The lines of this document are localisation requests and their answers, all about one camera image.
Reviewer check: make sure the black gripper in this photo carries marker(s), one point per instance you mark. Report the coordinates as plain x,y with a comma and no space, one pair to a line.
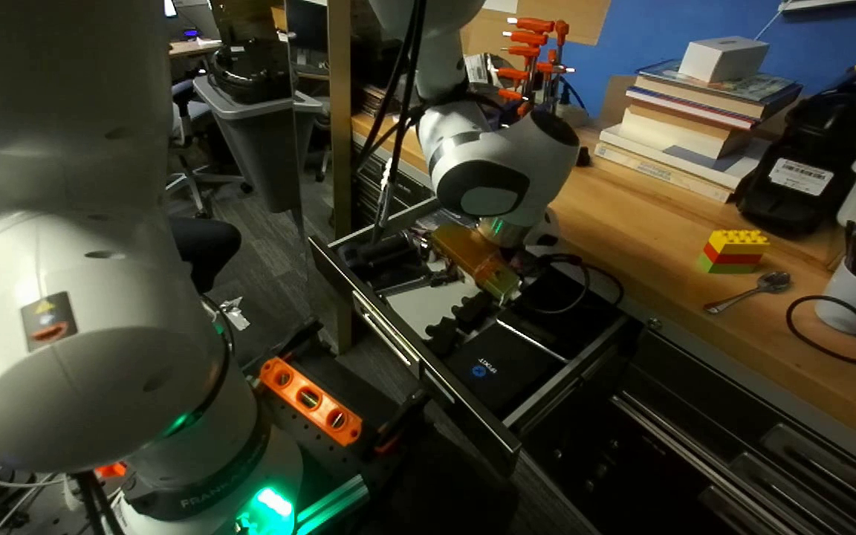
478,257

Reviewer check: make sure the grey metal drawer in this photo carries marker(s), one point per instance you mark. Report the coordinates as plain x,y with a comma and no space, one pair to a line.
424,310

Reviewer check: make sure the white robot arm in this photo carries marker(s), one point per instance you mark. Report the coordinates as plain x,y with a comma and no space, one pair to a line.
111,364

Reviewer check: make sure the black digital scale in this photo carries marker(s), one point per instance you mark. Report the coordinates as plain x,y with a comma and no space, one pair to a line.
500,366

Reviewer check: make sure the grey trash bin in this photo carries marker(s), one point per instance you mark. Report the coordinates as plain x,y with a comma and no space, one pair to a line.
270,142

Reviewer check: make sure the orange spirit level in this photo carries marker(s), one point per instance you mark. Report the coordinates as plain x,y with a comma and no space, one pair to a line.
313,402

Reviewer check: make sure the stack of books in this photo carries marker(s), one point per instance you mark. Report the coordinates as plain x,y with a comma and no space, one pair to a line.
696,119

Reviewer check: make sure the yellow red green lego stack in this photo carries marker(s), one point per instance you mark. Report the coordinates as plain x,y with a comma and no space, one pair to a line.
732,252

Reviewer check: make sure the black label printer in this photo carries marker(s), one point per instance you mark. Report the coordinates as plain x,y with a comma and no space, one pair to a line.
805,177

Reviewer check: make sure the wooden post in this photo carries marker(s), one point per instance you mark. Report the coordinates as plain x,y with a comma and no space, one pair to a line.
341,142

